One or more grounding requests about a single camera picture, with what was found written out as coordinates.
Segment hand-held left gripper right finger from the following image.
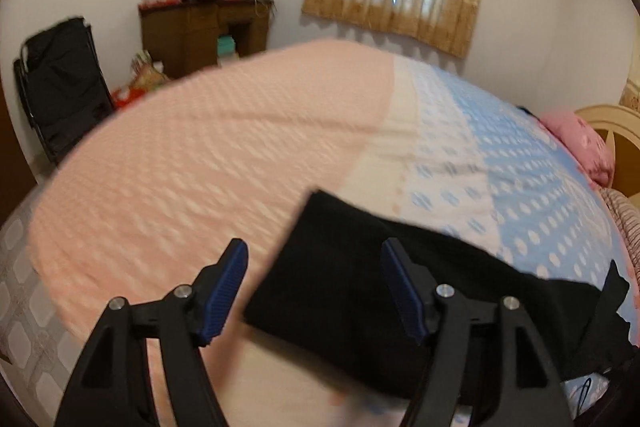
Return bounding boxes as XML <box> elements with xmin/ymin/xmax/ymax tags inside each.
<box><xmin>380</xmin><ymin>237</ymin><xmax>573</xmax><ymax>427</ymax></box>

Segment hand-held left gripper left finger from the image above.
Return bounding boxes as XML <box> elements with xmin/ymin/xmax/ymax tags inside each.
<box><xmin>54</xmin><ymin>238</ymin><xmax>250</xmax><ymax>427</ymax></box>

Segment black pants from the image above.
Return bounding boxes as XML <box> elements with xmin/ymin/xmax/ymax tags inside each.
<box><xmin>242</xmin><ymin>189</ymin><xmax>632</xmax><ymax>400</ymax></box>

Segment pink and blue dotted bedspread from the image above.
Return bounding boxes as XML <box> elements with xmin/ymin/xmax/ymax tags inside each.
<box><xmin>27</xmin><ymin>39</ymin><xmax>640</xmax><ymax>427</ymax></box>

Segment red bag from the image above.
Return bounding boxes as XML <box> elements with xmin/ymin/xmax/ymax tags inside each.
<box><xmin>112</xmin><ymin>87</ymin><xmax>147</xmax><ymax>108</ymax></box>

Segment colourful patterned bag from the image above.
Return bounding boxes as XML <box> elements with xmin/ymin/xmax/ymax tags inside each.
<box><xmin>131</xmin><ymin>51</ymin><xmax>171</xmax><ymax>90</ymax></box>

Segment striped quilt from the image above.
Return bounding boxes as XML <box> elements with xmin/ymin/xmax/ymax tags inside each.
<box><xmin>597</xmin><ymin>187</ymin><xmax>640</xmax><ymax>293</ymax></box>

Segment pink pillow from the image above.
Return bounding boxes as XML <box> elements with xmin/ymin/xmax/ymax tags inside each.
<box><xmin>539</xmin><ymin>109</ymin><xmax>616</xmax><ymax>188</ymax></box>

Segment dark wooden desk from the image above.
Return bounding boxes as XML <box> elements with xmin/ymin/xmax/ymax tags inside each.
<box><xmin>138</xmin><ymin>0</ymin><xmax>275</xmax><ymax>80</ymax></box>

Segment black folding chair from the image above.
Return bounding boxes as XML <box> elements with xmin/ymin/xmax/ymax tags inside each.
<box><xmin>14</xmin><ymin>17</ymin><xmax>117</xmax><ymax>165</ymax></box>

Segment cream wooden headboard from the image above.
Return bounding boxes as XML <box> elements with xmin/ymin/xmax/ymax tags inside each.
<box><xmin>574</xmin><ymin>77</ymin><xmax>640</xmax><ymax>208</ymax></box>

